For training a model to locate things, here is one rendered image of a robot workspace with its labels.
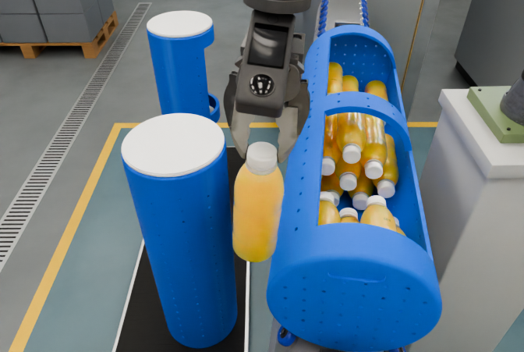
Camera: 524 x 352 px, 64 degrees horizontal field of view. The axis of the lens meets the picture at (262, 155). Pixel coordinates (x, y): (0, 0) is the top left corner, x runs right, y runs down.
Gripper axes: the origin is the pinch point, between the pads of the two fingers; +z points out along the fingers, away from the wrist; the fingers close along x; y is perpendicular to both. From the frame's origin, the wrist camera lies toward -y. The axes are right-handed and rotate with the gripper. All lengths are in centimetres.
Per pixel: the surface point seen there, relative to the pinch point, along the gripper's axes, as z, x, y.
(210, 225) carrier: 57, 15, 39
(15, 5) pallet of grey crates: 98, 235, 289
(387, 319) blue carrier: 29.3, -23.2, -1.8
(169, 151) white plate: 36, 27, 43
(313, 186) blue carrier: 16.8, -8.9, 14.8
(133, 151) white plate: 36, 36, 42
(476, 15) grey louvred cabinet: 68, -139, 300
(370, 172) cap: 25.7, -22.8, 32.3
